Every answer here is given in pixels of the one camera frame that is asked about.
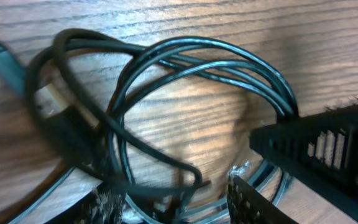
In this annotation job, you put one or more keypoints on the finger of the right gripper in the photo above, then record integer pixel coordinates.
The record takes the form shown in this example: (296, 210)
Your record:
(320, 151)

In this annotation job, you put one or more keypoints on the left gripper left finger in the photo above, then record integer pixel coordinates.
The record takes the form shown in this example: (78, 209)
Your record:
(100, 206)

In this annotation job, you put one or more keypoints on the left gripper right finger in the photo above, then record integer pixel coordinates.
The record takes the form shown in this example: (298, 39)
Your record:
(247, 206)

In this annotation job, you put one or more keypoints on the black cable bundle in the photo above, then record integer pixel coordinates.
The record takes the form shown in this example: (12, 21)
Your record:
(160, 125)

